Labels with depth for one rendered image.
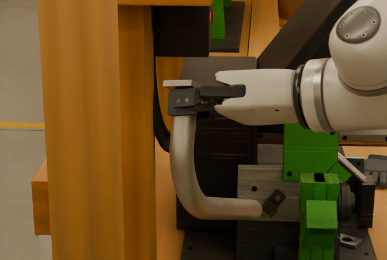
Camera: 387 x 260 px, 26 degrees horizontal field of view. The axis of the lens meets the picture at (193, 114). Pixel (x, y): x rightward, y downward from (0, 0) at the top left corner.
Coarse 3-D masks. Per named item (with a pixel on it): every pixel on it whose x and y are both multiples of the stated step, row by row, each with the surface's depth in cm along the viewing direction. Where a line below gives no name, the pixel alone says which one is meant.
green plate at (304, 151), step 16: (288, 128) 176; (288, 144) 176; (304, 144) 176; (320, 144) 176; (336, 144) 176; (288, 160) 177; (304, 160) 176; (320, 160) 176; (336, 160) 176; (288, 176) 177
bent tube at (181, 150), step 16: (176, 80) 102; (192, 80) 101; (176, 128) 102; (192, 128) 102; (176, 144) 102; (192, 144) 102; (176, 160) 102; (192, 160) 102; (176, 176) 102; (192, 176) 102; (176, 192) 104; (192, 192) 103; (192, 208) 105; (208, 208) 106; (224, 208) 110; (240, 208) 115; (256, 208) 120
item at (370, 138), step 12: (264, 132) 188; (276, 132) 188; (348, 132) 188; (360, 132) 188; (372, 132) 188; (384, 132) 188; (276, 144) 189; (348, 144) 188; (360, 144) 188; (372, 144) 188; (384, 144) 188
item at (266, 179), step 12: (240, 168) 179; (252, 168) 179; (264, 168) 179; (276, 168) 179; (240, 180) 180; (252, 180) 179; (264, 180) 179; (276, 180) 178; (240, 192) 180; (252, 192) 179; (264, 192) 179; (288, 192) 179; (288, 204) 179; (264, 216) 179; (276, 216) 179; (288, 216) 179; (300, 216) 179
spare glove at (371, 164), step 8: (368, 160) 228; (376, 160) 228; (384, 160) 228; (368, 168) 223; (376, 168) 223; (384, 168) 223; (376, 176) 218; (384, 176) 218; (376, 184) 216; (384, 184) 215
